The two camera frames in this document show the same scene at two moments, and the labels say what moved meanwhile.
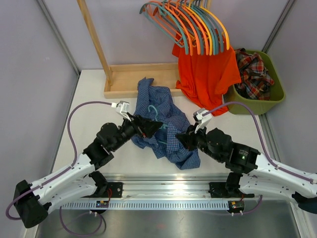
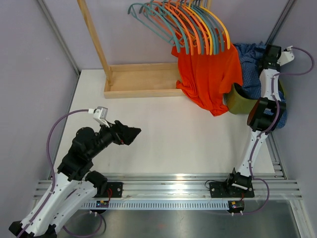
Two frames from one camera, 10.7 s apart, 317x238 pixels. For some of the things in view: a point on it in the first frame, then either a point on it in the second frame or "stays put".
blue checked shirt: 155,104 to 251,55
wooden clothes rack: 148,81 stays put
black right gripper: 188,139 to 276,61
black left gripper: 141,126 to 123,134
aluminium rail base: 183,192 stays put
